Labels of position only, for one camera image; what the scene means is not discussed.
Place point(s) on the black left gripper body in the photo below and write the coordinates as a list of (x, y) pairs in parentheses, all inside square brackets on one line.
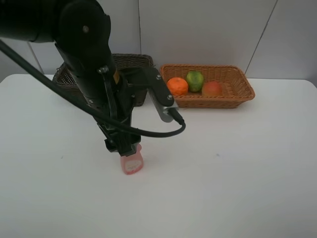
[(115, 138)]

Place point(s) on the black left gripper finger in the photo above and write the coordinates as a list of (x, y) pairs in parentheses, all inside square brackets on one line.
[(127, 150)]

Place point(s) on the pink liquid bottle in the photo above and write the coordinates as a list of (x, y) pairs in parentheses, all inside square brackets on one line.
[(133, 163)]

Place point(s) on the orange fruit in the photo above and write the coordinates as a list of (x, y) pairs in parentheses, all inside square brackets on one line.
[(178, 86)]

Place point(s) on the green mango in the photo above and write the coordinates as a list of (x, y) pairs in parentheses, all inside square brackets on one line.
[(195, 81)]

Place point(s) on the red yellow peach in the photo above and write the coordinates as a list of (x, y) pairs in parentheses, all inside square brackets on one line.
[(211, 89)]

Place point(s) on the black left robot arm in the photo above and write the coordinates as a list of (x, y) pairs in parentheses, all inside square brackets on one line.
[(80, 30)]

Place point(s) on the dark brown wicker basket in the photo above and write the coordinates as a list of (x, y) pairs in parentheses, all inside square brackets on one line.
[(78, 76)]

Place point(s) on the orange wicker basket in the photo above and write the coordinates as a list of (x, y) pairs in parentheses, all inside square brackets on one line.
[(235, 87)]

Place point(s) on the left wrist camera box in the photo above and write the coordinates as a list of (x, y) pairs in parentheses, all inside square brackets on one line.
[(149, 79)]

